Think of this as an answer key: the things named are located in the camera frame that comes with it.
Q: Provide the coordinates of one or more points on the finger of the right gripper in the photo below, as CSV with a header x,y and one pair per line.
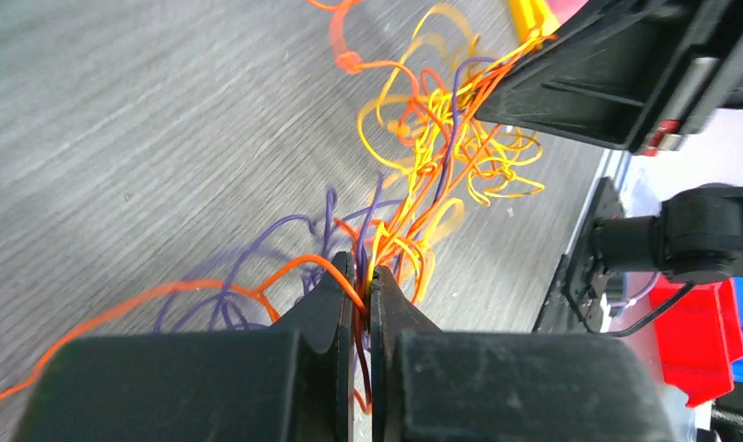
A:
x,y
618,75

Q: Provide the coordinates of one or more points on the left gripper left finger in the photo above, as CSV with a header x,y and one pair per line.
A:
x,y
291,381

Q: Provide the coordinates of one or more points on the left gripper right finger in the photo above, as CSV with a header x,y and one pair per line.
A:
x,y
434,385

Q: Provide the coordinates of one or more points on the yellow triangle block right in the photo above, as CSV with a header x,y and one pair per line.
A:
x,y
532,18

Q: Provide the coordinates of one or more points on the red plastic bin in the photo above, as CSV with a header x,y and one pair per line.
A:
x,y
699,339

